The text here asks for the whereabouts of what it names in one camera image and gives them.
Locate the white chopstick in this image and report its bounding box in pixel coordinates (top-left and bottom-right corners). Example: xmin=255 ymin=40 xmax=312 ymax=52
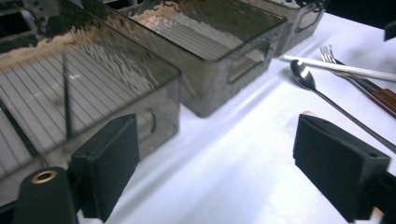
xmin=281 ymin=54 xmax=396 ymax=83

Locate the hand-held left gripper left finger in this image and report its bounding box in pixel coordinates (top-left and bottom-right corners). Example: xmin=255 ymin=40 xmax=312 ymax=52
xmin=69 ymin=113 xmax=140 ymax=223

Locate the wooden-handled fork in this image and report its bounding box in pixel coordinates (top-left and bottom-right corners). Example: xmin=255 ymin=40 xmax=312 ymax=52
xmin=319 ymin=44 xmax=396 ymax=119

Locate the long-handled metal spoon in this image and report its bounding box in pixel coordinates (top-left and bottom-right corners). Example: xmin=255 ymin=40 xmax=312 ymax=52
xmin=290 ymin=59 xmax=396 ymax=154

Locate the wooden-handled knife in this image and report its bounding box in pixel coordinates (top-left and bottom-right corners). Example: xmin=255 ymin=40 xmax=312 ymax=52
xmin=334 ymin=58 xmax=396 ymax=107

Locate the smoky transparent plastic bin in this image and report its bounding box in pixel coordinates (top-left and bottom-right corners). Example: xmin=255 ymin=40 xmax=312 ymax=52
xmin=80 ymin=0 xmax=288 ymax=119
xmin=0 ymin=6 xmax=182 ymax=206
xmin=246 ymin=0 xmax=327 ymax=58

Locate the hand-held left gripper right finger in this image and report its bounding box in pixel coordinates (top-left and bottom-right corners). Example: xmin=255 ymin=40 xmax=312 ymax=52
xmin=292 ymin=113 xmax=392 ymax=224

